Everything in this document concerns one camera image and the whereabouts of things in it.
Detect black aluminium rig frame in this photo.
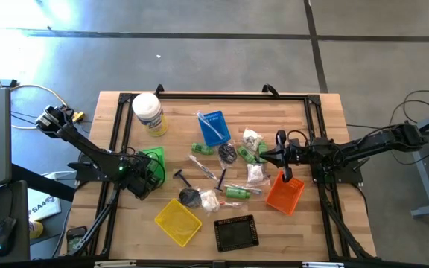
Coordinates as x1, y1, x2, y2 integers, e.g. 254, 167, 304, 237
65, 91, 378, 261

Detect black handheld device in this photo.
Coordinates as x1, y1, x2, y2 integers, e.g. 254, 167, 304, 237
65, 226, 88, 256

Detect black computer mouse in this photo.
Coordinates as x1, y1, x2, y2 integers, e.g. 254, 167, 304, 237
0, 217, 18, 257

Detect dark desk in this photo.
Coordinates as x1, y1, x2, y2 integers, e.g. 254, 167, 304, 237
0, 180, 31, 264

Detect thin black cable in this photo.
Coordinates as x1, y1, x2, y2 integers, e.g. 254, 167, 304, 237
10, 110, 40, 130

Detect white printed booklet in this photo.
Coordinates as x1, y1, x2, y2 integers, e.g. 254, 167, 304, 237
26, 188, 62, 223

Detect orange plastic basket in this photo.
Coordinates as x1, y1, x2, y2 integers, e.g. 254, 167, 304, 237
265, 170, 306, 216

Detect blue plastic basket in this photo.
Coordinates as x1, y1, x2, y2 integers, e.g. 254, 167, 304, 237
197, 109, 232, 147

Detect bag of cotton swabs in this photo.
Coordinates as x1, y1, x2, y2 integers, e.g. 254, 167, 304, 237
246, 162, 271, 186

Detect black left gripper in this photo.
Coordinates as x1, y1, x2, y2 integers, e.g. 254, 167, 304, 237
124, 163, 164, 201

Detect grey metal table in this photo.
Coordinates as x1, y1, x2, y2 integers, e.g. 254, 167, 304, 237
387, 103, 429, 219

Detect white printed plastic bag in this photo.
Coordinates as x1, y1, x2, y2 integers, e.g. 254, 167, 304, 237
242, 128, 264, 151

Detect black disposable razor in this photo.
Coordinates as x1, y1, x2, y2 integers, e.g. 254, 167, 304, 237
172, 169, 192, 188

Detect yellow plastic basket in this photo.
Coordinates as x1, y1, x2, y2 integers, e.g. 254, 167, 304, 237
154, 197, 203, 248

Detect black metal beam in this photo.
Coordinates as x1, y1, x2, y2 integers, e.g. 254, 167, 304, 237
11, 163, 77, 202

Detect bagged white cotton pads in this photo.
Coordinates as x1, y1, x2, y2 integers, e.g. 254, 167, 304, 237
200, 189, 221, 214

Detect yellow disinfecting wipes canister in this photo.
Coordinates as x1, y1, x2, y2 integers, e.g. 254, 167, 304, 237
131, 92, 170, 138

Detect green shampoo bottle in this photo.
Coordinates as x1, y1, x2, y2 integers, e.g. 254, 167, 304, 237
225, 187, 252, 200
236, 145, 257, 164
257, 140, 270, 164
191, 143, 215, 156

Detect green plastic basket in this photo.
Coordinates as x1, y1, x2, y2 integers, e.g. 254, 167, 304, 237
138, 147, 168, 185

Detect black plastic basket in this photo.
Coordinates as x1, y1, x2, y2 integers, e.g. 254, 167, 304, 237
213, 214, 260, 253

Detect silver bracket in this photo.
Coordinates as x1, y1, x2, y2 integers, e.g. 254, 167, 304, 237
302, 261, 345, 268
94, 260, 137, 268

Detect cream cable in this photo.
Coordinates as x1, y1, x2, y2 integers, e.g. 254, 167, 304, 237
10, 83, 69, 130

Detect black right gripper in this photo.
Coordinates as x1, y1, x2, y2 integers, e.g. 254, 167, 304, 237
263, 130, 314, 184

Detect yellow rounded object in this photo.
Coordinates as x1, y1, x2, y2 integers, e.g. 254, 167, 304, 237
29, 220, 45, 240

